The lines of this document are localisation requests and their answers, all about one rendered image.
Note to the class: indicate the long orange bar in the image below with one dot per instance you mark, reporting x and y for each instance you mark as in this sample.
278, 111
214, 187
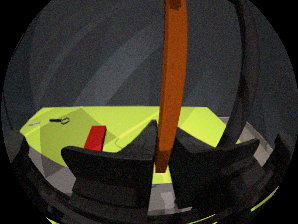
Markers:
173, 79

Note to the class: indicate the red rectangular block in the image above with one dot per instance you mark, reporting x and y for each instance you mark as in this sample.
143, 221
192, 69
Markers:
96, 138

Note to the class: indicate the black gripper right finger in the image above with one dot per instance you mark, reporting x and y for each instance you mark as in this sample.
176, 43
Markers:
193, 164

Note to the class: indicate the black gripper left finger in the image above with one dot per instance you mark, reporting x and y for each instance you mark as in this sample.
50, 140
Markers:
132, 167

